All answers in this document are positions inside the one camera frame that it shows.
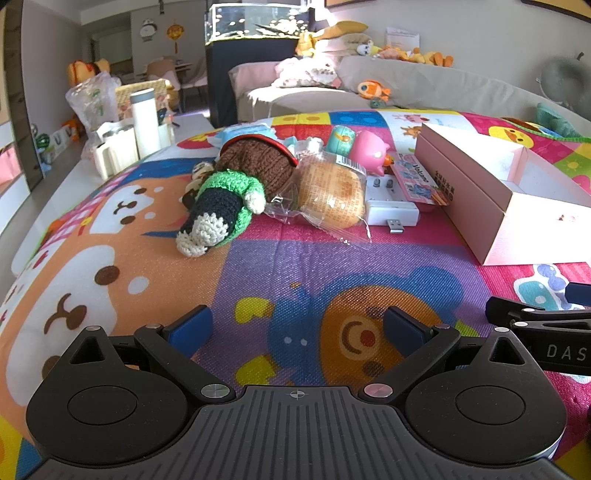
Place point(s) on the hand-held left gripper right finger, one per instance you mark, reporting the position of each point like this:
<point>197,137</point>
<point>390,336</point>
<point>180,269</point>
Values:
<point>406,332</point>

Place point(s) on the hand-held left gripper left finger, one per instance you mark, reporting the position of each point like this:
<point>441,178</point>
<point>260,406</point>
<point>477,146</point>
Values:
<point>191,330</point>

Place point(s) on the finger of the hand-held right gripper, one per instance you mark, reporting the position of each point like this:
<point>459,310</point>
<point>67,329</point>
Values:
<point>512,314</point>
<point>581,295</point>

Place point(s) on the pink cardboard box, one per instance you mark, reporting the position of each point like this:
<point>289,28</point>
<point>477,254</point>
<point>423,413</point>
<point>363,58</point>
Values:
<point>471,198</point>

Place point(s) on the teal squishy toy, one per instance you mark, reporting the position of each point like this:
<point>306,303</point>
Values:
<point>340,138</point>

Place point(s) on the colourful cartoon play mat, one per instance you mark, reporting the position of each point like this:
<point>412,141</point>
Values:
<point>286,263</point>

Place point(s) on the white battery charger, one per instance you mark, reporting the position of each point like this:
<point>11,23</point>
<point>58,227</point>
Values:
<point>390,212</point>

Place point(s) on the green black crochet toy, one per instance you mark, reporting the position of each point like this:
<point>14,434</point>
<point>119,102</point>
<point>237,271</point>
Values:
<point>217,207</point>

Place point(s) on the blue pink card packet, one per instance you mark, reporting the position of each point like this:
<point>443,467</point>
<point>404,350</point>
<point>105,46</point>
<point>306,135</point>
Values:
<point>415,184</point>

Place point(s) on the bread in clear wrapper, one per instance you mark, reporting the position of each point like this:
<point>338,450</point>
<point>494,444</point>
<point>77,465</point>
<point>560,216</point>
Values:
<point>328,194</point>

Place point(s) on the teal cloth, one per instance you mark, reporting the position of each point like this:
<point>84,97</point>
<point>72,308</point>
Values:
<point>556,120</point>

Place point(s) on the brown knitted toy red trim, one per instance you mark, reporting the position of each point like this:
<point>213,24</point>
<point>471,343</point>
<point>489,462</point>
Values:
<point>254,159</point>

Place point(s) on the pink squishy toy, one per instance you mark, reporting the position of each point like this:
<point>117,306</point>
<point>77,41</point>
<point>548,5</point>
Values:
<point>369,150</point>

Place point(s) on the light blue packet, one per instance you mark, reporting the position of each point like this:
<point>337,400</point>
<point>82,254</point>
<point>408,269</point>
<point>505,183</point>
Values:
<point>231,134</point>

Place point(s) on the white low table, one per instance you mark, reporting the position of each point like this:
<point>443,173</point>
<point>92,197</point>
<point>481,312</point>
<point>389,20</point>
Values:
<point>189,124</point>

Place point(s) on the white thermos bottle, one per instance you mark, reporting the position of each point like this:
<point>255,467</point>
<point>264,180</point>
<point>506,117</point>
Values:
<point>144,124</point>

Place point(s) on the grey neck pillow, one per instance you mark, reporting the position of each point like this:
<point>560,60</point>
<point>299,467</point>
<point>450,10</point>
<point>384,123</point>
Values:
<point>563,81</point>

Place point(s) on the white green box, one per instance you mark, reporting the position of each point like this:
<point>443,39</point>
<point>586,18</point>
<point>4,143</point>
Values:
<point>60,138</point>

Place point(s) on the orange fish plush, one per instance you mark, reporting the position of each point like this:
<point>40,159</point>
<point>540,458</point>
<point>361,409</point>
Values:
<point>373,90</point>

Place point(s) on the wicker basket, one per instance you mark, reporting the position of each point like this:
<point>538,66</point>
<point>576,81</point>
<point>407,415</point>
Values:
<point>152,87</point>

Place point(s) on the clear plastic bag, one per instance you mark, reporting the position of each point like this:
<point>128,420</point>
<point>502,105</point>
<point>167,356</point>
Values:
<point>92,104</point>

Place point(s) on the black tank cabinet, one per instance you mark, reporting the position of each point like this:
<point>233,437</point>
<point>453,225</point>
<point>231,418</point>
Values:
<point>219,83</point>

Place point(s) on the beige dining chair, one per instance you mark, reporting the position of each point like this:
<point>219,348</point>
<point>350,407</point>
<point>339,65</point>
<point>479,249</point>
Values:
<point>184,74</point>

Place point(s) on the pink floral cloth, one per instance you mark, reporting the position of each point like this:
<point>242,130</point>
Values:
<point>304,74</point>

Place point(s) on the large orange plush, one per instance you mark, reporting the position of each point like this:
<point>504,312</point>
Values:
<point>83,71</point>

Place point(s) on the white yellow duck plush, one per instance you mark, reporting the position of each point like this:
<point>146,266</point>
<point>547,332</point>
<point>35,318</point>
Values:
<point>364,47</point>

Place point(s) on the yellow hanging ornament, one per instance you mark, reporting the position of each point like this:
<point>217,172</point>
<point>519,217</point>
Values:
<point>174,33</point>

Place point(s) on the yellow plush toy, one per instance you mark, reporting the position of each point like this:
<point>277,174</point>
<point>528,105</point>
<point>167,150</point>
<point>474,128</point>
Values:
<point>337,32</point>

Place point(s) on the glass fish tank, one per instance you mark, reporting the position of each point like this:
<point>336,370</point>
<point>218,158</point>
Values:
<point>256,21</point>

